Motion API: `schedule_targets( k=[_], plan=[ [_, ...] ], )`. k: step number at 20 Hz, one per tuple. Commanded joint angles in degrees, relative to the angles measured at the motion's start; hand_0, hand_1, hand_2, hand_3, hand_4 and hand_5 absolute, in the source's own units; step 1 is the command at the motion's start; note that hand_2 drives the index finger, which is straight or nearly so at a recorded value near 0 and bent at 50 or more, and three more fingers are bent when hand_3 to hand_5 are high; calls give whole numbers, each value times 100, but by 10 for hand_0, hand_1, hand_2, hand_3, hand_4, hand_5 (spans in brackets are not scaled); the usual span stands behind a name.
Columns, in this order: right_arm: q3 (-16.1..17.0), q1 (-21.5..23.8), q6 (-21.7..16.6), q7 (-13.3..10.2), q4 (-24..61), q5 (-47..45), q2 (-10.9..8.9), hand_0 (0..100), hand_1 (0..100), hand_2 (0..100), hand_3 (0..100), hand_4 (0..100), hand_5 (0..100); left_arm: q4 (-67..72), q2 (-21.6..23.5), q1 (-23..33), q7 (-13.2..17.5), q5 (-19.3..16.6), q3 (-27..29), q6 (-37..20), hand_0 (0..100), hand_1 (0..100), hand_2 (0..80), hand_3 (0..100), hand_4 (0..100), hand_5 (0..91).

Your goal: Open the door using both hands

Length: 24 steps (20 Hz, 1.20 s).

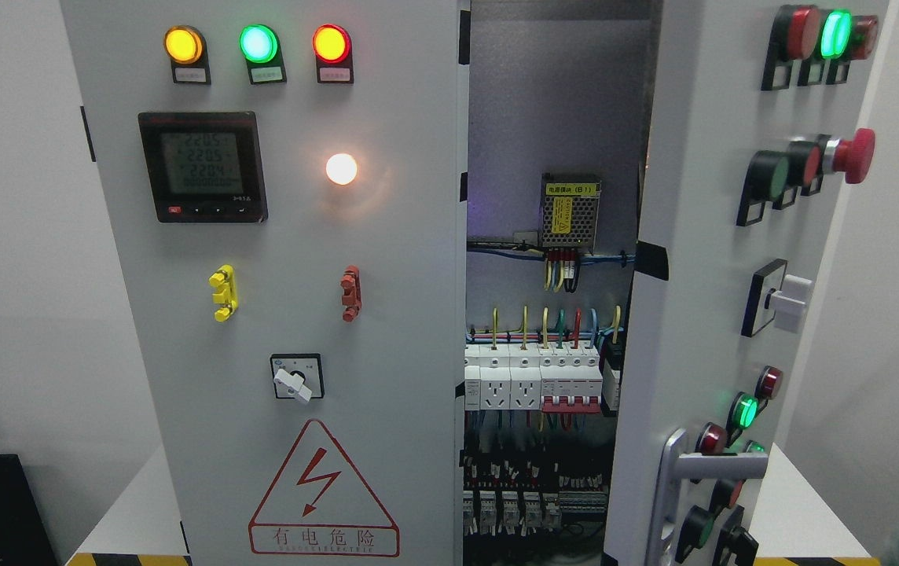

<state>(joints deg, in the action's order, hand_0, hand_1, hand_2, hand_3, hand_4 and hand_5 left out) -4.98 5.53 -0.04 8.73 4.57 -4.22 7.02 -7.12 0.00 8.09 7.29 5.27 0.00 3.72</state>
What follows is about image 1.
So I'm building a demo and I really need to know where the grey cabinet door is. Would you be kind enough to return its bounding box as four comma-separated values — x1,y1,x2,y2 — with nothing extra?
61,1,468,565
604,1,890,565

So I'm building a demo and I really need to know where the red test terminal block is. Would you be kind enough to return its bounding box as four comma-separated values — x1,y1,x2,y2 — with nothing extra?
339,265,362,322

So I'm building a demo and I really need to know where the white double socket module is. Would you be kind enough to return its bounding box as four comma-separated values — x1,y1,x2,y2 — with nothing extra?
479,350,542,410

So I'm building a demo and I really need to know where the perforated metal power supply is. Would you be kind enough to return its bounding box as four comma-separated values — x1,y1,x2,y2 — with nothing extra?
539,173,603,253

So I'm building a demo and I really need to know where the white glowing indicator lamp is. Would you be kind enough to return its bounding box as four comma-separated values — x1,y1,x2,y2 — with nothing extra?
325,152,359,186

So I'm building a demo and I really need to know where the black white surge protector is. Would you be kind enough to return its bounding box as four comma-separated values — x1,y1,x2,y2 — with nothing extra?
600,340,623,416

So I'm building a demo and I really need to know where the lower relay terminal row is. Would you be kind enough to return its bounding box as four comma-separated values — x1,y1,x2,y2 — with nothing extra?
459,447,612,537

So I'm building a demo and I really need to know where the yellow test terminal block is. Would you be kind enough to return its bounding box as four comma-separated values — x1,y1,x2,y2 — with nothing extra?
208,264,239,322

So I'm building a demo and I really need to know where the red electric hazard sticker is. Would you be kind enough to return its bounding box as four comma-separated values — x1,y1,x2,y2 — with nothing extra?
248,419,400,557

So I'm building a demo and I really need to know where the red indicator lamp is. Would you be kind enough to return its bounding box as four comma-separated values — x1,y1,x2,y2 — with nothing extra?
312,23,351,64

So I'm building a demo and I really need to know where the black digital power meter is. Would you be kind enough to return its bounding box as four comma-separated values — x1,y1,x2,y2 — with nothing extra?
138,111,269,223

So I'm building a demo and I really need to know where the green indicator lamp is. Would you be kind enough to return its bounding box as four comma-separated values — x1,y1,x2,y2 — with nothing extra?
239,23,278,64

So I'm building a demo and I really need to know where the yellow indicator lamp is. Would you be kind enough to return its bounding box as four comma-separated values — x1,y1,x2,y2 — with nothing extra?
163,25,205,65

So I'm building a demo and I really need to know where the red mushroom emergency button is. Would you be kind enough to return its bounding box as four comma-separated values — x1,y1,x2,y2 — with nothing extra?
819,128,876,184

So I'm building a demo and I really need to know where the red handle circuit breaker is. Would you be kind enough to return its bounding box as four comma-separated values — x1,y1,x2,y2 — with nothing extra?
540,348,603,414

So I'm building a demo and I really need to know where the white rotary selector switch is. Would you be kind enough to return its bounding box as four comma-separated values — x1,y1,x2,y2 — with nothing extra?
270,352,326,405

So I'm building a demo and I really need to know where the silver door handle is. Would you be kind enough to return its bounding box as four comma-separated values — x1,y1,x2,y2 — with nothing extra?
644,428,769,565

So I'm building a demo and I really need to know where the white right door selector switch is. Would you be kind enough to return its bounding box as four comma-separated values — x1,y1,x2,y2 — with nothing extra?
740,258,815,337

